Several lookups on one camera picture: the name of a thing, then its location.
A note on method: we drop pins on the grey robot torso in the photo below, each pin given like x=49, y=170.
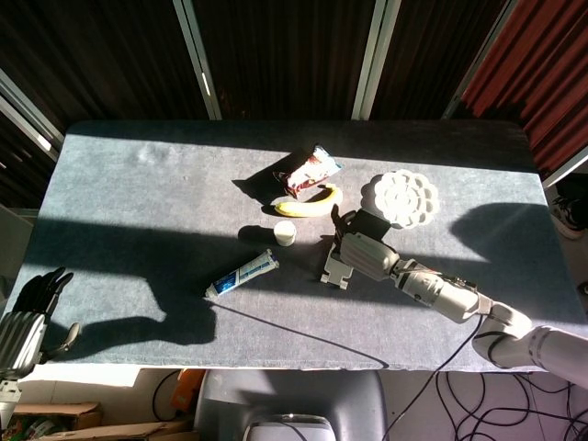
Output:
x=294, y=404

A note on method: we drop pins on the brown cardboard box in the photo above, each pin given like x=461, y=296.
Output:
x=64, y=413

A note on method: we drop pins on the blue white toothpaste tube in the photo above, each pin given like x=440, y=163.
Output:
x=241, y=274

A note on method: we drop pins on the black phone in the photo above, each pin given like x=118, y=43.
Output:
x=369, y=225

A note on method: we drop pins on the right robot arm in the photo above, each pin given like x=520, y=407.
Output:
x=441, y=294

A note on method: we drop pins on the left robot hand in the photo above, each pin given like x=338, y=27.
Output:
x=20, y=331

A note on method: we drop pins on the beige plastic holder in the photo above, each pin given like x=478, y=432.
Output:
x=333, y=272

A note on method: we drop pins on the brown cardboard piece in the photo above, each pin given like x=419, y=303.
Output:
x=119, y=433

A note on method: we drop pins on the black white shoe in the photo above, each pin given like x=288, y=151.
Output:
x=569, y=211

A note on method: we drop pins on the small white cup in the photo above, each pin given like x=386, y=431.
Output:
x=285, y=233

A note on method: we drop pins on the brown white snack packet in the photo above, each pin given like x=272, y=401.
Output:
x=312, y=172

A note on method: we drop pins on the white window frame post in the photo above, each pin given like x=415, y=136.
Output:
x=567, y=170
x=478, y=59
x=374, y=55
x=197, y=55
x=27, y=115

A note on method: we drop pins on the blue-grey table cloth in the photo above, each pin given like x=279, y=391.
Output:
x=138, y=206

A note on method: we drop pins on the yellow banana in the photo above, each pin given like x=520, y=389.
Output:
x=308, y=209

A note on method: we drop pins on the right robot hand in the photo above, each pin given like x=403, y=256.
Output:
x=367, y=257

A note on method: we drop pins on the white flower-shaped dish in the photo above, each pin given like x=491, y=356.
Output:
x=409, y=195

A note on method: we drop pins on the orange object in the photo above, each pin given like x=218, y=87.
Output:
x=186, y=388

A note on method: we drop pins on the red curtain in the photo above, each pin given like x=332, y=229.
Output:
x=537, y=69

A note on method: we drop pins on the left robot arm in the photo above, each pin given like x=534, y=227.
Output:
x=7, y=399

